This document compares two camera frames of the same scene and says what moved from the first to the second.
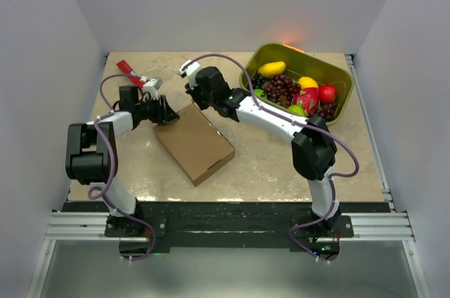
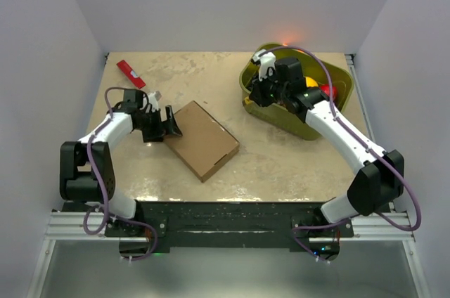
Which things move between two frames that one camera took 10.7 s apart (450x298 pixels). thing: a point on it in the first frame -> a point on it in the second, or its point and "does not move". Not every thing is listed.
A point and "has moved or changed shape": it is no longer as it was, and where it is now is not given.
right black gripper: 194,92 -> 257,94
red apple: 327,93 does not move
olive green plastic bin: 300,64 does not move
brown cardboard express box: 196,146 has moved or changed shape
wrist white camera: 190,71 -> 267,63
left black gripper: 164,114 -> 156,135
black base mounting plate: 228,224 does not move
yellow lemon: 305,82 does not move
